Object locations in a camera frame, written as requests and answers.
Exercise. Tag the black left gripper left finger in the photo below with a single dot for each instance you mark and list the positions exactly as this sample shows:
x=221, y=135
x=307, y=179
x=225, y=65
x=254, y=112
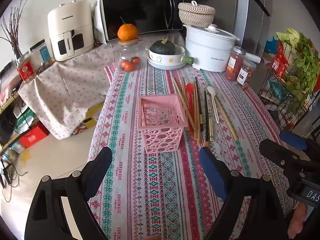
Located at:
x=46, y=217

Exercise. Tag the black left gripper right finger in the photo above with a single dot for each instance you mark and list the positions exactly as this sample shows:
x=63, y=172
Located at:
x=264, y=218

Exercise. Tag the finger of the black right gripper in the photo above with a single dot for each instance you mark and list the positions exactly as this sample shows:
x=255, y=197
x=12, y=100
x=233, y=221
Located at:
x=293, y=167
x=307, y=145

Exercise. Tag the light wooden chopstick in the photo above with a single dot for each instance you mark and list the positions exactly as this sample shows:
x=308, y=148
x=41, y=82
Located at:
x=227, y=120

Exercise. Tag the green patterned bamboo chopstick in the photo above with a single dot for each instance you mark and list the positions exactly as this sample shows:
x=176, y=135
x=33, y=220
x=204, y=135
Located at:
x=211, y=120

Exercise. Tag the white plastic spoon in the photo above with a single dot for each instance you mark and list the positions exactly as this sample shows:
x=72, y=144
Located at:
x=212, y=92

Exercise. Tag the red plastic spoon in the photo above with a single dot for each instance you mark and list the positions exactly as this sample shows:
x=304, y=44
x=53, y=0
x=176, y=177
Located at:
x=190, y=90

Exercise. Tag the pink plastic utensil basket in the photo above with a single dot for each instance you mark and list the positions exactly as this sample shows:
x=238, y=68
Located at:
x=161, y=120

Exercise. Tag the person's right hand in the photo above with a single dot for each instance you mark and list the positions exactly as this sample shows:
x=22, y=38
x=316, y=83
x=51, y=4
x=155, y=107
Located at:
x=297, y=221

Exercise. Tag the red cardboard box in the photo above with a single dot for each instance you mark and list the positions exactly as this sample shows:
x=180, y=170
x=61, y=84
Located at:
x=34, y=135

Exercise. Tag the green leafy vegetables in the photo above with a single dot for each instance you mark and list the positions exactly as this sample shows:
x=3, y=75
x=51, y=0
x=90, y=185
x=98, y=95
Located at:
x=301, y=66

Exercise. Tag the wooden shelf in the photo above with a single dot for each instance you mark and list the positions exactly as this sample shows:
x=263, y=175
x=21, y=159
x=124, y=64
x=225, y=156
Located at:
x=14, y=125

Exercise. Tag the patterned striped tablecloth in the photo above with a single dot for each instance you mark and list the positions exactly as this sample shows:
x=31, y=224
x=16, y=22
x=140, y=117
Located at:
x=168, y=194

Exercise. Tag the red dried fruit jar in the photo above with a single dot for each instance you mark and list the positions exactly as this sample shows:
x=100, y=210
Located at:
x=234, y=64

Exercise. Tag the yellow cardboard box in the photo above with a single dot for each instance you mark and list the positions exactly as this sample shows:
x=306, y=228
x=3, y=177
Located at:
x=90, y=120

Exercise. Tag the floral cloth cover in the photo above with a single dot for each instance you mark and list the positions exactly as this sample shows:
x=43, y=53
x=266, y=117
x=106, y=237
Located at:
x=63, y=93

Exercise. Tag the white electric cooker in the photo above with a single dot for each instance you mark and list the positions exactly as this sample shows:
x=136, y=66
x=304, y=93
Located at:
x=210, y=47

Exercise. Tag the red label glass jar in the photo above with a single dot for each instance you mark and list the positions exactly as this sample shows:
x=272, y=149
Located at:
x=25, y=67

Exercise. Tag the grey refrigerator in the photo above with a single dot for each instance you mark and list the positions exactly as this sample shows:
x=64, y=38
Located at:
x=252, y=23

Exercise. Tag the blue label storage jar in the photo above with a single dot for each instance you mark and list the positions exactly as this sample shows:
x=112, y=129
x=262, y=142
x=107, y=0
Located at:
x=40, y=54

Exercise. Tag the dark green pumpkin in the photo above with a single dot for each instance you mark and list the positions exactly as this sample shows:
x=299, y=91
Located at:
x=164, y=47

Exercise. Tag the glass jar with wooden lid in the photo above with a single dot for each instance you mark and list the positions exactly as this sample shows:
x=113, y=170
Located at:
x=130, y=55

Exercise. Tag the dry branch bouquet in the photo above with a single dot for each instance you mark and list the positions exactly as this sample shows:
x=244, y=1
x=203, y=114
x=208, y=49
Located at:
x=11, y=28

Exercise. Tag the white air fryer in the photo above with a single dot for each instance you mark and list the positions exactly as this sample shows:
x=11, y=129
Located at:
x=70, y=30

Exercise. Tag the black microwave oven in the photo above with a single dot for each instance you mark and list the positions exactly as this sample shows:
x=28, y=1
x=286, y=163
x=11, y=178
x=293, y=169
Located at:
x=147, y=15

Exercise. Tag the orange tangerine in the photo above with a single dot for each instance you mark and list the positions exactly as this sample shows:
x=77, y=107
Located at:
x=127, y=31

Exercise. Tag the black wire vegetable rack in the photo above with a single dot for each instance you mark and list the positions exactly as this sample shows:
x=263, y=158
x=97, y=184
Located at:
x=287, y=92

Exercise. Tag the dried fruit ring jar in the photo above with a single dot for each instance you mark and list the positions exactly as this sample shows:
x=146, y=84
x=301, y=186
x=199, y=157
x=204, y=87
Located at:
x=245, y=74

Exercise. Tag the white ceramic pot green handle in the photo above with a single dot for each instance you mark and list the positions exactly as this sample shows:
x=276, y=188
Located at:
x=170, y=62

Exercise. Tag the woven rope basket with lid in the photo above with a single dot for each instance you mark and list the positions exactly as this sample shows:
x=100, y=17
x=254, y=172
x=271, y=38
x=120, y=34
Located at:
x=196, y=15

